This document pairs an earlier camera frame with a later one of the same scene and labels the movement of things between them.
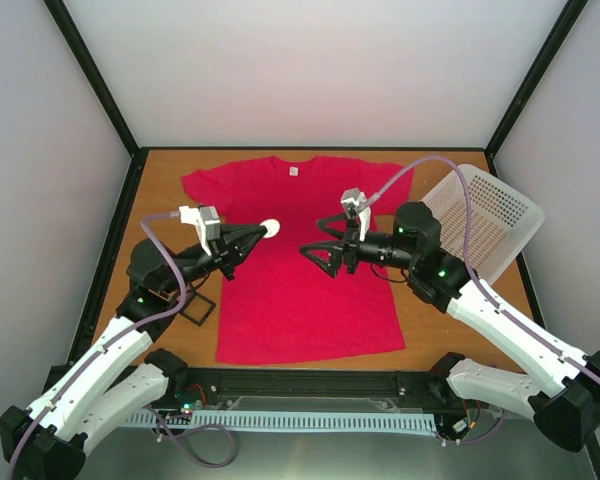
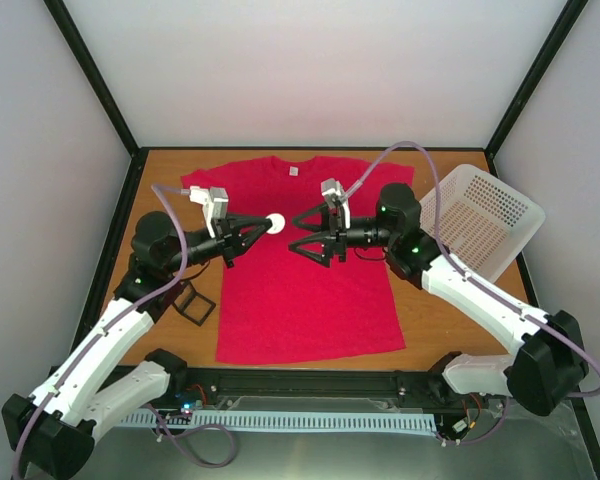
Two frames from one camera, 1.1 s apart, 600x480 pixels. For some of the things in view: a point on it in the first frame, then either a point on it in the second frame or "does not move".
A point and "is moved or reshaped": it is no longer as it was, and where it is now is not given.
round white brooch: [272, 226] is moved or reshaped
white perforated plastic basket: [501, 223] does not move
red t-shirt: [279, 303] does not move
